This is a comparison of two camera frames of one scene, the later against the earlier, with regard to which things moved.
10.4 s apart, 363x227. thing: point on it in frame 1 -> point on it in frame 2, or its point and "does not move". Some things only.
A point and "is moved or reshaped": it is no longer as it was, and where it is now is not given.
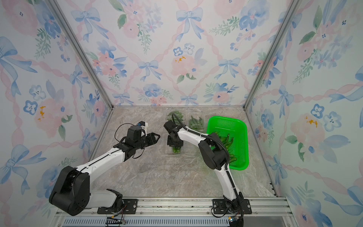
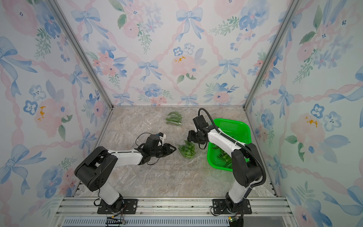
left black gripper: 152,138 -> 168,150
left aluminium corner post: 62,20 does not move
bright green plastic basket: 233,133 does not move
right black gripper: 169,142 -> 190,136
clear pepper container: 180,116 does not move
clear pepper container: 173,150 is moved or reshaped
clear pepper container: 197,122 is moved or reshaped
